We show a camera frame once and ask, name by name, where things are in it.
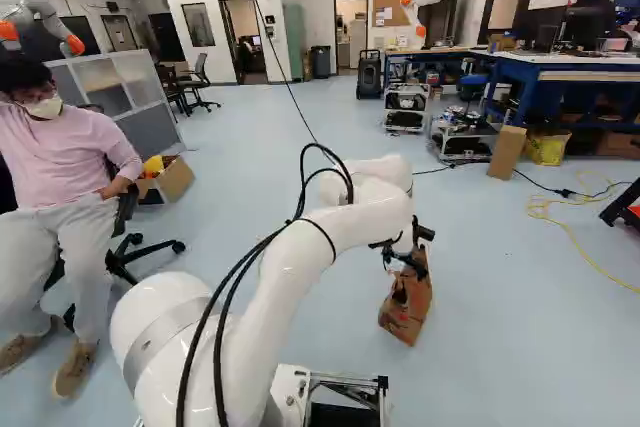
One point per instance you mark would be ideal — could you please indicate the blue workbench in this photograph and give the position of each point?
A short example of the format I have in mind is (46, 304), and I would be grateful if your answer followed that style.
(560, 69)

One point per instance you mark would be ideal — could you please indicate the white equipment cart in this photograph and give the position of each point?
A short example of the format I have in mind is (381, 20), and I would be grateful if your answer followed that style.
(406, 104)

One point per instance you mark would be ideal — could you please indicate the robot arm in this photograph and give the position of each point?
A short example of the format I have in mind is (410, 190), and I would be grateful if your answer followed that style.
(295, 267)

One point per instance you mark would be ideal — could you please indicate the person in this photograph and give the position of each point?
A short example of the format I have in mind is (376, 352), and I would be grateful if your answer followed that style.
(65, 157)
(592, 17)

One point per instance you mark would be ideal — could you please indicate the yellow plush toy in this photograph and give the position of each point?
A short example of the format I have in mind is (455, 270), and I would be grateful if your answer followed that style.
(152, 165)

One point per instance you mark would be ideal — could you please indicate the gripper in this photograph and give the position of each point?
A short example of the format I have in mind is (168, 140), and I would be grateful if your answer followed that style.
(421, 232)

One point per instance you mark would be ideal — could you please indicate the grey partition shelf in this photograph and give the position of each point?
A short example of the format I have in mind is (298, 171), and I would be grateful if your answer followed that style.
(131, 97)

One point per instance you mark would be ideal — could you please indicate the black office chair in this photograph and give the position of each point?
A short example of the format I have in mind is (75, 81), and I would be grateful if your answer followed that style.
(131, 247)

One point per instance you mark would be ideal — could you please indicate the open cardboard box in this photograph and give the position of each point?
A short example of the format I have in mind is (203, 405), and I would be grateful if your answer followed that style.
(172, 182)

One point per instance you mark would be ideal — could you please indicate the black metal stand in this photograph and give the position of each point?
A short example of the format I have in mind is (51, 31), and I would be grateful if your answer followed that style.
(622, 204)

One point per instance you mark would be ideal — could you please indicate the low metal cart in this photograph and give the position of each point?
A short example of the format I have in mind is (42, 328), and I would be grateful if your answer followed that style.
(465, 139)

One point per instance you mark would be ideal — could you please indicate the tall cardboard box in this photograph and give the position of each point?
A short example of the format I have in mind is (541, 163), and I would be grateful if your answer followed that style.
(506, 152)

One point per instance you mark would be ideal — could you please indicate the brown paper grocery bag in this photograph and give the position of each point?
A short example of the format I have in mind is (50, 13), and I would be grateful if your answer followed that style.
(406, 304)

